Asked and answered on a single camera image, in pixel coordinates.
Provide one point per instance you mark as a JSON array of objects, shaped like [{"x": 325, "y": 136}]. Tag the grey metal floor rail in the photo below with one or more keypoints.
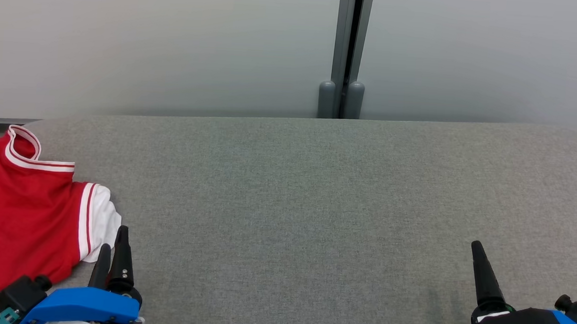
[{"x": 5, "y": 120}]

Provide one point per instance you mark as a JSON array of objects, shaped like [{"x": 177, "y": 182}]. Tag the grey vertical door frame post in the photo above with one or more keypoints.
[{"x": 342, "y": 35}]

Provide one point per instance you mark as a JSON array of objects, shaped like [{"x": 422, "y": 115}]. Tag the left gripper blue-covered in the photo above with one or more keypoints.
[{"x": 84, "y": 307}]

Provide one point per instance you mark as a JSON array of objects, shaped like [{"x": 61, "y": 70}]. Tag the red shirt with white sleeves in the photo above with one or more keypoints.
[{"x": 14, "y": 215}]

